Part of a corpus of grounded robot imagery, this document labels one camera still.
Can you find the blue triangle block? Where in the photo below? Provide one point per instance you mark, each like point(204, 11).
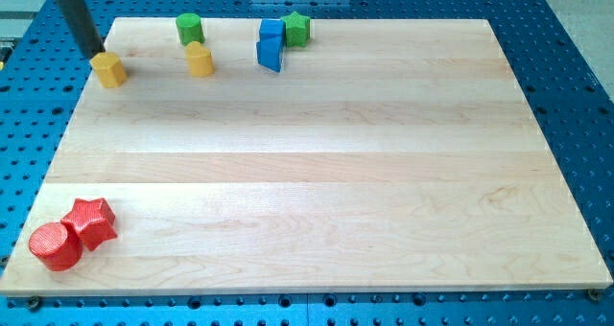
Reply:
point(269, 51)

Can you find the light wooden board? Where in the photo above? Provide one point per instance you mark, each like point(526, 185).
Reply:
point(386, 155)

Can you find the green star block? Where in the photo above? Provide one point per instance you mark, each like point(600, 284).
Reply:
point(297, 29)

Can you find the blue cube block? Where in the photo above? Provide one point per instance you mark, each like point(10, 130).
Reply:
point(271, 28)

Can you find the yellow heart block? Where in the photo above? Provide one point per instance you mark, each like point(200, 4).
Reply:
point(199, 59)

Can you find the green cylinder block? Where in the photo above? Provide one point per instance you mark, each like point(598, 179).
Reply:
point(189, 28)

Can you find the yellow hexagon block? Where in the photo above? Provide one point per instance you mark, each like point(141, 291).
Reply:
point(109, 69)

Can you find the red star block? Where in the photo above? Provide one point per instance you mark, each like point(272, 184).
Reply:
point(92, 221)

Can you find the red cylinder block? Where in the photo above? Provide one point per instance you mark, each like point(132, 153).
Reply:
point(55, 246)

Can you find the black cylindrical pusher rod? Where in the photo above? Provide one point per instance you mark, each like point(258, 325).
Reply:
point(82, 27)

